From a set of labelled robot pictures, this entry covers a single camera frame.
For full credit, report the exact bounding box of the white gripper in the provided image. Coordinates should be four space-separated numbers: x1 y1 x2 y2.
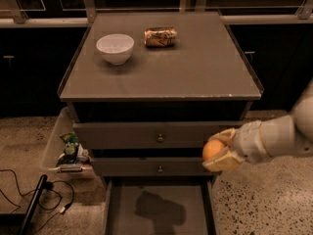
202 120 272 172

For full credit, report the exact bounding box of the orange fruit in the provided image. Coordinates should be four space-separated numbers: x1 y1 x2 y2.
202 140 225 161

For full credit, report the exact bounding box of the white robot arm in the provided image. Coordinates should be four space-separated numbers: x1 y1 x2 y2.
202 79 313 172

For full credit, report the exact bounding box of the brass top drawer knob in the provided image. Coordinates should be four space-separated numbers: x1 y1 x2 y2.
156 133 165 143

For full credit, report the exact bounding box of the brass drawer knob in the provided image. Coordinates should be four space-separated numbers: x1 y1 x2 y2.
157 165 163 173
156 133 165 143

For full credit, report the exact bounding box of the brass middle drawer knob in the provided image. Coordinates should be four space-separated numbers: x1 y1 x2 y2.
157 165 163 173

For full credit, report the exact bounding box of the grey drawer cabinet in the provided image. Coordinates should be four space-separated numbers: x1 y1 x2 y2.
57 11 264 235

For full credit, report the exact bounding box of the grey middle drawer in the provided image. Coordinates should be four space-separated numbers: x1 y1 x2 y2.
91 158 220 176

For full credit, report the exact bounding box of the grey drawer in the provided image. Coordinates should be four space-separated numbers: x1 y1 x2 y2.
73 121 243 150
104 176 220 235
91 158 220 176

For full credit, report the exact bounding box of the grey bottom drawer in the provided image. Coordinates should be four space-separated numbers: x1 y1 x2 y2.
104 176 220 235

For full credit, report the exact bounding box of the grey top drawer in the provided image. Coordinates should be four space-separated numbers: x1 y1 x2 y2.
73 121 243 150

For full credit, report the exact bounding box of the crushed brown soda can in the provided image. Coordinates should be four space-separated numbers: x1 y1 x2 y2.
144 27 177 47

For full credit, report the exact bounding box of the white ceramic bowl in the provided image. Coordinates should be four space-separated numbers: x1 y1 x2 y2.
96 34 134 66

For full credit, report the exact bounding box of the green snack bag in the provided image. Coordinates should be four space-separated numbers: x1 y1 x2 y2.
57 132 79 165

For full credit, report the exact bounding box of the clear plastic storage bin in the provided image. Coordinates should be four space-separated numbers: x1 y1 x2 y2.
41 108 96 180

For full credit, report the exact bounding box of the black flat bar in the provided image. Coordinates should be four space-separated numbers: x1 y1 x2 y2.
18 174 48 235

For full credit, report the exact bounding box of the black cable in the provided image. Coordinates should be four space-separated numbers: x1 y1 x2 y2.
0 168 76 235

